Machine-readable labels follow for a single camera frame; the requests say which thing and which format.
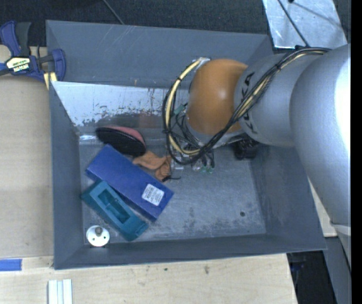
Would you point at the orange cloth toy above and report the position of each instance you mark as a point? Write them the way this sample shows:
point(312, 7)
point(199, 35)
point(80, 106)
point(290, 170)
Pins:
point(154, 163)

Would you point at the grey metal bin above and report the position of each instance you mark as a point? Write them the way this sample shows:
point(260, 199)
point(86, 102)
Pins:
point(206, 201)

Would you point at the black and red oval brush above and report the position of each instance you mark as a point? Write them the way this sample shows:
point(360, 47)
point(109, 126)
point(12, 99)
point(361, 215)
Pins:
point(121, 139)

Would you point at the blue box with white label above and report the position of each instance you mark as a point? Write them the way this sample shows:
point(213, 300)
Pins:
point(121, 173)

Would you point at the teal plastic tray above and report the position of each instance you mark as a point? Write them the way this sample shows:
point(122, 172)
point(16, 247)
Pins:
point(105, 201)

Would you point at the white round knob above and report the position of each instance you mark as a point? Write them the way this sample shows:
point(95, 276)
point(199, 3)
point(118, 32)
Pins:
point(97, 237)

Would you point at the pale wood board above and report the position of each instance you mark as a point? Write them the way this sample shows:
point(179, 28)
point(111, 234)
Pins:
point(19, 169)

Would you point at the black cylinder on white bracket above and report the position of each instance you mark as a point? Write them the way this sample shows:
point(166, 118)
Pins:
point(245, 149)

